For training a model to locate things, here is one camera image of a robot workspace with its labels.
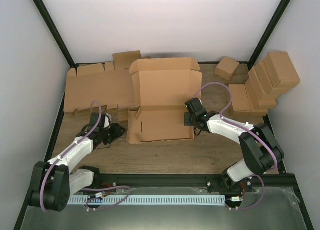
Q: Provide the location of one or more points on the right black frame post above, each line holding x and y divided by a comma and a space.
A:
277, 15

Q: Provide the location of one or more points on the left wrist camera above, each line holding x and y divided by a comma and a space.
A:
107, 120

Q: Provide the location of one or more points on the large folded cardboard box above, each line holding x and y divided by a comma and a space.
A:
282, 72

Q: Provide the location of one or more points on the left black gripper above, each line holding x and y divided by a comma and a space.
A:
118, 132

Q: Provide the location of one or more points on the stack of flat cardboard blanks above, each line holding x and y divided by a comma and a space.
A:
110, 83

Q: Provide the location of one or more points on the left black frame post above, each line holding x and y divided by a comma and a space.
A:
40, 5

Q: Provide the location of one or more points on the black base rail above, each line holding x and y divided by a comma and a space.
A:
210, 182

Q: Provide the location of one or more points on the small folded cardboard box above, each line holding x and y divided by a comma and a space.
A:
226, 67

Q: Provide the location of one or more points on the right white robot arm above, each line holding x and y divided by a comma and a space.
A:
261, 151

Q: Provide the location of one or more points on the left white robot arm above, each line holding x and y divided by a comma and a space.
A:
53, 182

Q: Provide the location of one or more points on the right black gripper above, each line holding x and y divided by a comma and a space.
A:
187, 121

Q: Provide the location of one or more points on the light blue slotted cable duct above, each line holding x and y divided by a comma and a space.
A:
211, 200

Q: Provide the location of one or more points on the black frame post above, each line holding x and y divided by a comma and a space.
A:
277, 15
40, 5

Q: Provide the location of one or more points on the row of folded boxes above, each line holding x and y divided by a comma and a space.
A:
260, 103

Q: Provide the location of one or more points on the folded box on table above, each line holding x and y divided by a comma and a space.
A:
240, 103

